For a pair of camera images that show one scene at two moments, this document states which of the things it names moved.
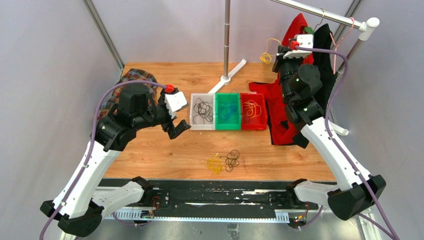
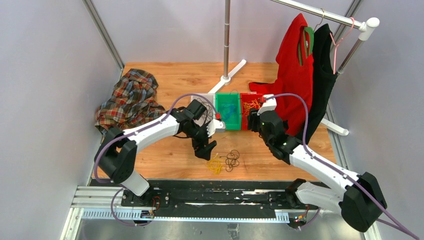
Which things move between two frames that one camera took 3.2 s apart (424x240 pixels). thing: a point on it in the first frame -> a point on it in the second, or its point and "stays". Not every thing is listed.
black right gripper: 280,60 -> 252,118
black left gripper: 173,131 -> 205,151
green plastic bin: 228,111 stays
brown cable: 232,160 stays
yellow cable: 214,164 stays
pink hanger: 337,44 stays
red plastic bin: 254,116 stays
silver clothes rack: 366,26 stays
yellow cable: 266,57 -> 246,106
